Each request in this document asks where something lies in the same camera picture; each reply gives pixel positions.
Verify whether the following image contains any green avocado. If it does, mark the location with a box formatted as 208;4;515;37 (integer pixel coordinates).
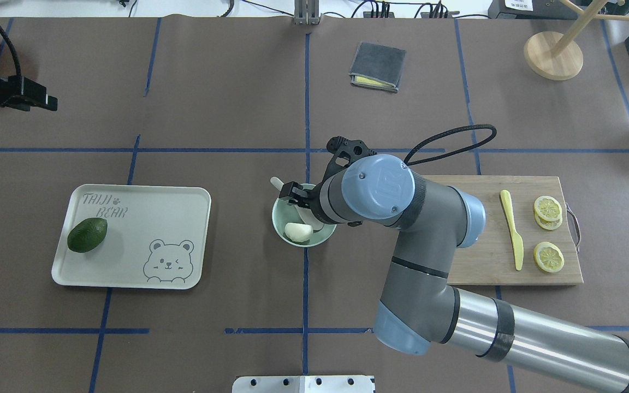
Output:
67;217;108;253

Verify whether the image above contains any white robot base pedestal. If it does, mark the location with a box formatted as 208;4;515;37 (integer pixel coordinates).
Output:
232;374;376;392

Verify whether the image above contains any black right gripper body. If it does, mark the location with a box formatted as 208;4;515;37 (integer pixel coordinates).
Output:
306;182;330;215

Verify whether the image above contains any lemon slice stack near handle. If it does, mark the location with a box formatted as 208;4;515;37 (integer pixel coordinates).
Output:
532;195;562;230

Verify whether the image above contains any grey folded cloth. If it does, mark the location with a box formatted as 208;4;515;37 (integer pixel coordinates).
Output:
349;41;407;93

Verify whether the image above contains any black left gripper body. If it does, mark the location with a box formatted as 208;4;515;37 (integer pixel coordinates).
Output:
0;75;58;111

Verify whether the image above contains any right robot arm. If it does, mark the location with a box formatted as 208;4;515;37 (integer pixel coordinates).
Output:
280;154;629;392

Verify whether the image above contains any green ceramic bowl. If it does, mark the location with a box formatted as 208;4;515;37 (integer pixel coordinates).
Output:
271;199;337;248

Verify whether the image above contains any wooden cutting board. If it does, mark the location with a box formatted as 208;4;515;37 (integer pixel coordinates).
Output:
429;176;584;285

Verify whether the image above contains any wooden mug stand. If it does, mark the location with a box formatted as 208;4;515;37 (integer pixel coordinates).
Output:
523;1;629;81

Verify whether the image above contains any white steamed bun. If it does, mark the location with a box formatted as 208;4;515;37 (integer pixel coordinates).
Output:
284;222;314;243

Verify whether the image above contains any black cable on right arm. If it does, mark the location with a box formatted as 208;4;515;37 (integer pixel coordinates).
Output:
403;124;497;166

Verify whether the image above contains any white bear serving tray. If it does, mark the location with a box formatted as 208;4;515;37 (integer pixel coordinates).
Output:
51;184;211;289

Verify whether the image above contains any white plastic spoon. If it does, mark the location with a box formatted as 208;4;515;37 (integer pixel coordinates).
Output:
270;176;319;230

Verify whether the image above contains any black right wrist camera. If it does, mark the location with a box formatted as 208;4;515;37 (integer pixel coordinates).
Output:
322;136;377;182

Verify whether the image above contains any aluminium frame post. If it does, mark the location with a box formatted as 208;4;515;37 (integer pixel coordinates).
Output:
293;0;321;26

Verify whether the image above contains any yellow plastic knife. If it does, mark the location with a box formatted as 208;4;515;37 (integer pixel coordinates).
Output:
500;189;525;271

